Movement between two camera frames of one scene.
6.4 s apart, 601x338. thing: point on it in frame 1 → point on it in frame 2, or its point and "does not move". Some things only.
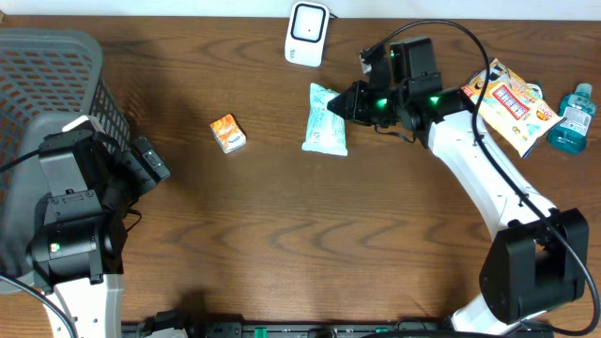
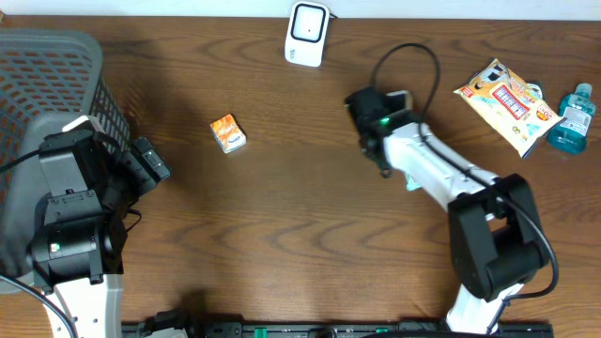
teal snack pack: [326, 130] → [412, 184]
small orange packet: [228, 134] does not move
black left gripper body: [131, 179] does not move
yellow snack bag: [519, 119] does not move
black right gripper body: [377, 105] → [372, 159]
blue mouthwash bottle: [577, 110] does not move
